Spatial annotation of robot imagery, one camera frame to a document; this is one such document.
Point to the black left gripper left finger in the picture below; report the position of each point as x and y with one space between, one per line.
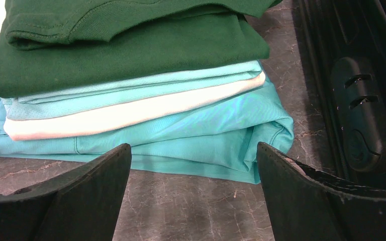
81 204

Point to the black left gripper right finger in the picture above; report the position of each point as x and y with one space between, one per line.
307 204

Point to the white garment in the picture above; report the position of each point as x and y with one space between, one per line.
122 115

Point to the turquoise shorts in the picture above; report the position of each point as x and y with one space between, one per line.
217 140

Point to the light mint garment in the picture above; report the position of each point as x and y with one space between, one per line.
78 99

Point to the dark green shirt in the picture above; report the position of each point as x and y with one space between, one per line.
54 45

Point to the black suitcase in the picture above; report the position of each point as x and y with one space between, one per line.
346 41

